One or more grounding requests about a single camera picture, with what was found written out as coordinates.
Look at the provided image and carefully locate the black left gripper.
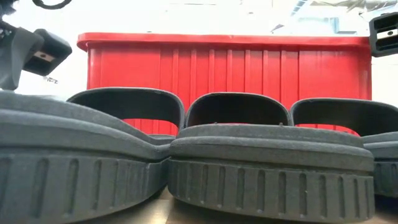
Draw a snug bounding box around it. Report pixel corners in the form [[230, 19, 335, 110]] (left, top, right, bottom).
[[0, 0, 73, 91]]

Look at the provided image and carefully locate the black rubber slide sandal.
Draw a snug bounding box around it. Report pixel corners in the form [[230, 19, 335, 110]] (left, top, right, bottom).
[[0, 86, 187, 224], [167, 91, 376, 224], [289, 98, 398, 200]]

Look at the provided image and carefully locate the large red plastic bin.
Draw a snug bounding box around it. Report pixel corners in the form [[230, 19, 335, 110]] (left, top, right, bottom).
[[76, 32, 373, 138]]

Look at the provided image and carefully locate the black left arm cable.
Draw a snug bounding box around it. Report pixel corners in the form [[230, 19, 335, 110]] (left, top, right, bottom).
[[32, 0, 73, 11]]

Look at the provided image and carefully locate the ceiling ventilation duct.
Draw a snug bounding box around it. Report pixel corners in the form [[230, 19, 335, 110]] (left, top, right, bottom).
[[269, 0, 315, 34]]

